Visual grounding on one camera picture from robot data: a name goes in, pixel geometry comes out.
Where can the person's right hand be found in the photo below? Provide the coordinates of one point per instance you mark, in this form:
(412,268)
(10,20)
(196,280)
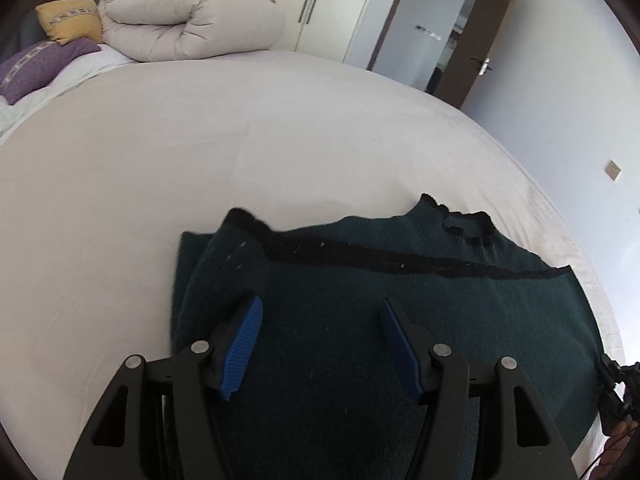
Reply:
(622,435)

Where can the brown door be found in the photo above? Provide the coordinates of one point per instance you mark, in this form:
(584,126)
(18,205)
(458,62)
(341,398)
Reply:
(495,20)

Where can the bed with white sheet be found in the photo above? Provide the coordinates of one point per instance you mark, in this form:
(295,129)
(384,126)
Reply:
(150,160)

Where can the brass wall switch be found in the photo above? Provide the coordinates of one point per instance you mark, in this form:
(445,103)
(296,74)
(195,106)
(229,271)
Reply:
(614,170)

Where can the yellow patterned pillow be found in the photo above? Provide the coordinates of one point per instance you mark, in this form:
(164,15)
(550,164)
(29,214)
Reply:
(70,20)

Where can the white smooth pillow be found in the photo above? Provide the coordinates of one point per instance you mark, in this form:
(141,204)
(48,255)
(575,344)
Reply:
(87,67)

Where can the dark green sweater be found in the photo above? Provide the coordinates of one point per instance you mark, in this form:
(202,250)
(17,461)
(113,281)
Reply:
(350,305)

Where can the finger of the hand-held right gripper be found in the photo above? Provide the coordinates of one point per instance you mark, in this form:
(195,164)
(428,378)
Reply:
(609,367)

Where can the brown door frame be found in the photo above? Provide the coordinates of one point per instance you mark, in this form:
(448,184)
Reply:
(395,10)

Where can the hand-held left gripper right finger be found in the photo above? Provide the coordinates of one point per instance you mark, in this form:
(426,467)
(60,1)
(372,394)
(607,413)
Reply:
(400,350)

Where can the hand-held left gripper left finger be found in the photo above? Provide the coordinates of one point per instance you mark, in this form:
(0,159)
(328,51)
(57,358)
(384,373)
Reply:
(245,345)

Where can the cream wardrobe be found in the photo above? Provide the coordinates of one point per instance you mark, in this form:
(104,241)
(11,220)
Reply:
(290,10)

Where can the folded beige duvet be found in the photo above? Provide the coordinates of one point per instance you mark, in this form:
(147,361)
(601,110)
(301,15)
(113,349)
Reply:
(200,25)

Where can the white crinkled pillow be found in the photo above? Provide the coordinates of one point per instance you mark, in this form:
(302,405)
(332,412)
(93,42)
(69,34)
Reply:
(7,115)

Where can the purple patterned pillow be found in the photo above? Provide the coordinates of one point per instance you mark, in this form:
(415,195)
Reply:
(35,67)

